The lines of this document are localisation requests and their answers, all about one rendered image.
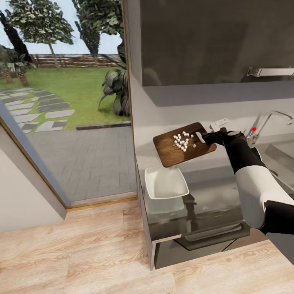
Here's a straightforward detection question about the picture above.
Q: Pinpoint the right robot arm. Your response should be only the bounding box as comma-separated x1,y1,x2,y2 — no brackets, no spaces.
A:
203,118,294,266

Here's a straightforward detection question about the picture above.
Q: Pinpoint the cutting board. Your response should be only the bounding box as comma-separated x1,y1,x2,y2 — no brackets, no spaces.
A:
152,122,217,168

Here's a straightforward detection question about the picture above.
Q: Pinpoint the bowl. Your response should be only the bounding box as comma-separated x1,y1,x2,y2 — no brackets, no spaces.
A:
145,165,189,200

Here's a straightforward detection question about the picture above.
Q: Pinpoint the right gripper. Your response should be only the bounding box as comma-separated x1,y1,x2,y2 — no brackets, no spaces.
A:
203,127,226,145

